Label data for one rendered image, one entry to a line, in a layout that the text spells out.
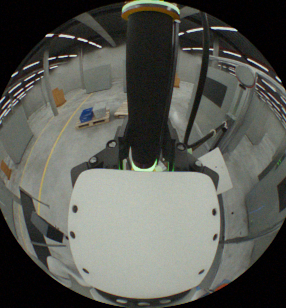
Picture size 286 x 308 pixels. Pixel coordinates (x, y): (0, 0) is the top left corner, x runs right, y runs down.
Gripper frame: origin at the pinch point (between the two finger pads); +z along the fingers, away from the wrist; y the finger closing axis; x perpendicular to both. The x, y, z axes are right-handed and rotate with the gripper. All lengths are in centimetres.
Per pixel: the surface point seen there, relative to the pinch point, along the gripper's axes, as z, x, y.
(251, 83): 35, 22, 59
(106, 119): 247, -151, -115
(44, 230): -35, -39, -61
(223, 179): 7, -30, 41
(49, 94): 376, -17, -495
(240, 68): 42, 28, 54
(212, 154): 24, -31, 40
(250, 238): -43, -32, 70
